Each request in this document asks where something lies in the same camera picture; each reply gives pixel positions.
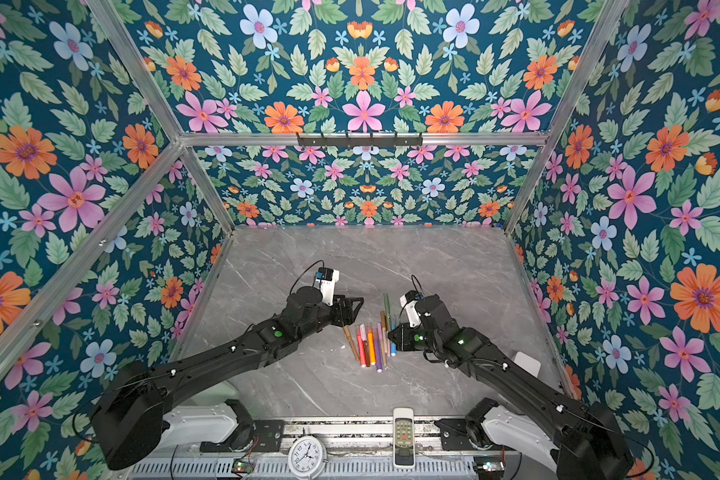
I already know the purple highlighter pen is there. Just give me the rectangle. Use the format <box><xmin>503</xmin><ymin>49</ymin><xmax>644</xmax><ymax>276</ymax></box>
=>
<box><xmin>374</xmin><ymin>336</ymin><xmax>384</xmax><ymax>373</ymax></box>

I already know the pink highlighter pen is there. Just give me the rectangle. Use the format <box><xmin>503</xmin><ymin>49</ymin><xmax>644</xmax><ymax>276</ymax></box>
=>
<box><xmin>356</xmin><ymin>328</ymin><xmax>368</xmax><ymax>368</ymax></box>

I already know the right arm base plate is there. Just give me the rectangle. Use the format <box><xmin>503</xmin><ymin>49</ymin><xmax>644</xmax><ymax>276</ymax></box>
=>
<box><xmin>434</xmin><ymin>418</ymin><xmax>486</xmax><ymax>451</ymax></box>

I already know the blue highlighter pen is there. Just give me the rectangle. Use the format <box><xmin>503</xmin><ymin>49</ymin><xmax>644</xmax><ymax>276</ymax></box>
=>
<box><xmin>388</xmin><ymin>333</ymin><xmax>397</xmax><ymax>357</ymax></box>

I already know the white analog clock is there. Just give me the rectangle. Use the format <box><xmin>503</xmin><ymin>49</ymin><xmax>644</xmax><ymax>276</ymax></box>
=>
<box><xmin>287</xmin><ymin>435</ymin><xmax>327</xmax><ymax>479</ymax></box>

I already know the tan brown pen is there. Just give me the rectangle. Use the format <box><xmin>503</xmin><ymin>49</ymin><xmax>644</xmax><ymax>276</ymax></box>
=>
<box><xmin>342</xmin><ymin>325</ymin><xmax>361</xmax><ymax>362</ymax></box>

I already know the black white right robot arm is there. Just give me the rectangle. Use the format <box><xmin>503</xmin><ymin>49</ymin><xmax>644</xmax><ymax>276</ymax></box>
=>
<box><xmin>388</xmin><ymin>290</ymin><xmax>634</xmax><ymax>479</ymax></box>

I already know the white remote control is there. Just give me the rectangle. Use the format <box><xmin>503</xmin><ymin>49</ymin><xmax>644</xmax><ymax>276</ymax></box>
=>
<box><xmin>393</xmin><ymin>407</ymin><xmax>415</xmax><ymax>469</ymax></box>

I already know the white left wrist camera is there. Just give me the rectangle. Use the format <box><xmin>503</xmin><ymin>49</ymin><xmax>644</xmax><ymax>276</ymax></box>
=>
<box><xmin>315</xmin><ymin>267</ymin><xmax>340</xmax><ymax>306</ymax></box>

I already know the orange highlighter pen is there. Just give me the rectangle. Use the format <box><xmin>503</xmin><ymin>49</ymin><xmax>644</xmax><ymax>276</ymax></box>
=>
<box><xmin>366</xmin><ymin>329</ymin><xmax>377</xmax><ymax>368</ymax></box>

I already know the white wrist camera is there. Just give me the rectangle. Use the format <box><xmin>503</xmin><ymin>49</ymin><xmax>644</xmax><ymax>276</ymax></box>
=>
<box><xmin>315</xmin><ymin>267</ymin><xmax>340</xmax><ymax>306</ymax></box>
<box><xmin>400</xmin><ymin>290</ymin><xmax>422</xmax><ymax>328</ymax></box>

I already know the beige capybara pen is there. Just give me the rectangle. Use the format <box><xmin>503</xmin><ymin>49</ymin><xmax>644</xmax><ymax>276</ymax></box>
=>
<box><xmin>379</xmin><ymin>311</ymin><xmax>389</xmax><ymax>366</ymax></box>

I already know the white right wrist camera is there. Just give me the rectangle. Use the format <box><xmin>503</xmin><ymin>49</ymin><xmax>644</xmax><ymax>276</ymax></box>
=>
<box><xmin>400</xmin><ymin>290</ymin><xmax>422</xmax><ymax>328</ymax></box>

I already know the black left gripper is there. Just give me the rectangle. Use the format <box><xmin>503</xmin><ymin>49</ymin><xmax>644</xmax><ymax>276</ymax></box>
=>
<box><xmin>297</xmin><ymin>291</ymin><xmax>367</xmax><ymax>342</ymax></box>

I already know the green fountain pen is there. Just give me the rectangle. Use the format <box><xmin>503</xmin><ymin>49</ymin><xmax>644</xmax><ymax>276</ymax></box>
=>
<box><xmin>383</xmin><ymin>293</ymin><xmax>393</xmax><ymax>330</ymax></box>

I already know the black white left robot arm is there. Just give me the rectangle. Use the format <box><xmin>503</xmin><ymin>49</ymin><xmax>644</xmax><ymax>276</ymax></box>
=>
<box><xmin>89</xmin><ymin>286</ymin><xmax>364</xmax><ymax>470</ymax></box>

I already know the black hook rail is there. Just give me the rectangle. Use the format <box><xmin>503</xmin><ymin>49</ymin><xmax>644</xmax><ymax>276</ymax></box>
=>
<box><xmin>296</xmin><ymin>133</ymin><xmax>424</xmax><ymax>148</ymax></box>

